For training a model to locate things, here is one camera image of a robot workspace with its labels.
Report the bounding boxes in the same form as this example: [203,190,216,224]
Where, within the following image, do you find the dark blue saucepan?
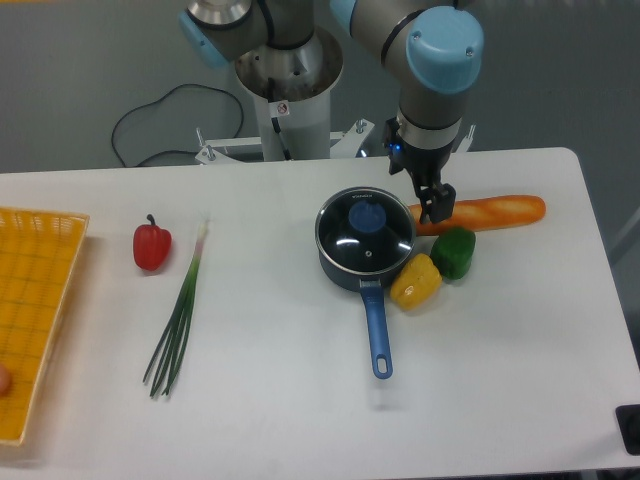
[316,242,412,380]

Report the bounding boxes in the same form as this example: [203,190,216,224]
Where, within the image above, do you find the green scallion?
[143,221,209,399]

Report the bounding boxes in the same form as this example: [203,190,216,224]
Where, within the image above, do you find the yellow bell pepper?
[390,253,442,311]

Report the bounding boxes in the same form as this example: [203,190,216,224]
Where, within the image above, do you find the green bell pepper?
[430,227,476,280]

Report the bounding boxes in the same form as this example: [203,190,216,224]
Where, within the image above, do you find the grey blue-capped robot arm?
[179,1,484,223]

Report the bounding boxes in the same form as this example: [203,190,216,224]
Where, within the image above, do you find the white metal base frame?
[195,119,461,164]

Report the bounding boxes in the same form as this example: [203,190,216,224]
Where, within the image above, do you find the glass lid with blue knob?
[315,187,416,274]

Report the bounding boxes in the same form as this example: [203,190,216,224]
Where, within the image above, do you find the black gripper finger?
[416,186,434,223]
[428,184,456,223]

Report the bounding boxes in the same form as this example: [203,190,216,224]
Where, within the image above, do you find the orange baguette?
[409,195,546,236]

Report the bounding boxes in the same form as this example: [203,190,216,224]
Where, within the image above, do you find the yellow woven basket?
[1,207,90,446]

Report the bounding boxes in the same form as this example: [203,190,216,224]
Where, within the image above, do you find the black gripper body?
[383,116,453,188]

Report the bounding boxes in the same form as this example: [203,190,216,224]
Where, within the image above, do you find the red bell pepper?
[132,214,172,272]

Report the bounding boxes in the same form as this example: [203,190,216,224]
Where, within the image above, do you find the black floor cable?
[110,82,245,168]

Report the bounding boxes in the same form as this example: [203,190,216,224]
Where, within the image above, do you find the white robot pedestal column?
[235,27,343,161]

